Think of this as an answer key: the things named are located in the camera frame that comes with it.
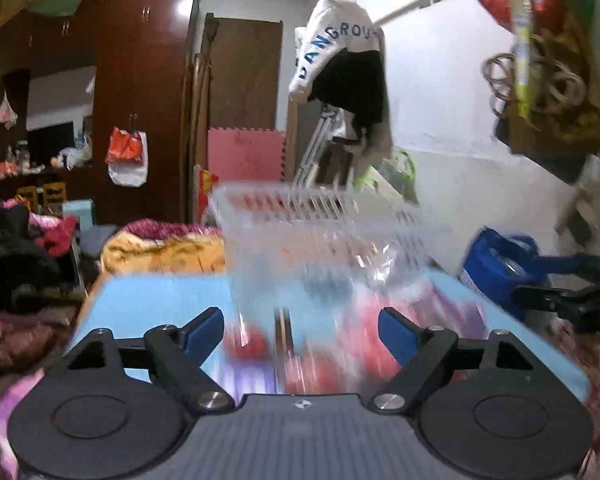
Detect blue fabric bag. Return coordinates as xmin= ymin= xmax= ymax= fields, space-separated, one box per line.
xmin=458 ymin=228 xmax=548 ymax=322

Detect yellow orange blanket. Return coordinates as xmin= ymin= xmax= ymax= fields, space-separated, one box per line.
xmin=100 ymin=232 xmax=226 ymax=275

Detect white plastic laundry basket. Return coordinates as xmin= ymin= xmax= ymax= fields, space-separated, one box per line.
xmin=209 ymin=182 xmax=446 ymax=311

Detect pile of dark clothes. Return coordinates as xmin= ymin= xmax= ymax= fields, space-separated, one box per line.
xmin=0 ymin=204 xmax=80 ymax=313

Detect green white shopping bag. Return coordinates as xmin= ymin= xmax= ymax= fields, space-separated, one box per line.
xmin=353 ymin=148 xmax=418 ymax=205

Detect brown hanging bag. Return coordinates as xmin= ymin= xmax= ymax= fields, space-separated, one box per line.
xmin=478 ymin=0 xmax=600 ymax=184

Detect red white plastic bag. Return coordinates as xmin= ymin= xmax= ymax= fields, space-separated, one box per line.
xmin=105 ymin=127 xmax=148 ymax=188

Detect pink foam mat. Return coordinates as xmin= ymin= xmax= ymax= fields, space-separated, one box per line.
xmin=208 ymin=128 xmax=285 ymax=181

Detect black garment on hanger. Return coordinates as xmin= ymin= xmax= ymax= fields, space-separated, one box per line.
xmin=309 ymin=49 xmax=386 ymax=136

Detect brown wooden door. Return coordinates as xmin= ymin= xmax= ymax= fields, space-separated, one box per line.
xmin=201 ymin=13 xmax=284 ymax=129

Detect dark red wooden wardrobe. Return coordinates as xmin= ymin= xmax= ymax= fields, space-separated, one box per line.
xmin=0 ymin=0 xmax=199 ymax=224

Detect white hoodie blue letters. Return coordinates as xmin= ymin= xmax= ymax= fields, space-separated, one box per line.
xmin=288 ymin=0 xmax=380 ymax=103

